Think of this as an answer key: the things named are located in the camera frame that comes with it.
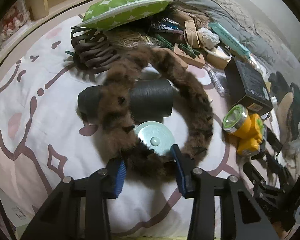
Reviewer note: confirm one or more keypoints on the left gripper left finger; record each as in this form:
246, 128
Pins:
77, 208

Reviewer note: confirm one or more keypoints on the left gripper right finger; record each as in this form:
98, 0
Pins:
241, 216

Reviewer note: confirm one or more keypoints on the yellow headlamp flashlight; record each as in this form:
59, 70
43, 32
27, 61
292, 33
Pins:
248, 128

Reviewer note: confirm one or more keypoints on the brown furry scarf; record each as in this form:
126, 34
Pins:
117, 122

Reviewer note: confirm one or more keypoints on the pale green round lid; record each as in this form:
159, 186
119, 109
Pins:
155, 136

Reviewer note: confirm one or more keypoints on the black cardboard box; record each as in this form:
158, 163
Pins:
247, 87

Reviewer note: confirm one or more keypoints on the black foam roll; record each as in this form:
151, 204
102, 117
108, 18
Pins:
149, 100

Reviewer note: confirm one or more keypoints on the brown kraft paper box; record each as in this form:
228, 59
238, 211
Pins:
195, 59

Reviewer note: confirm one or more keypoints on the teal flat package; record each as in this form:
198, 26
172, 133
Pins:
229, 40

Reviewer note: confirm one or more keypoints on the brown plastic hair claw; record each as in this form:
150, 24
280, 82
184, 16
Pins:
92, 53

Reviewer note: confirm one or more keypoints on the crumpled white paper ball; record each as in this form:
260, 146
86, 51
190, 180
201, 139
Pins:
207, 38

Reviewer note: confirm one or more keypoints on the grey folded duvet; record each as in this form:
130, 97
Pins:
252, 34

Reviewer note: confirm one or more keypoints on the wooden low shelf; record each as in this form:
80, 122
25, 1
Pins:
45, 14

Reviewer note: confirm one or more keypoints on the green polka dot pouch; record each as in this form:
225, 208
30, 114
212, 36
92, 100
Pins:
108, 14

